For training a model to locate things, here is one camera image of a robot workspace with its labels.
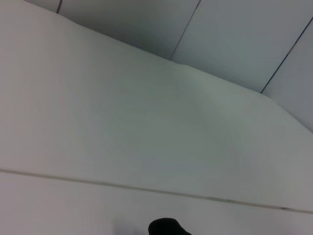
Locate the black shirt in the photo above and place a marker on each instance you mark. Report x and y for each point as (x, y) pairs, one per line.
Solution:
(166, 226)

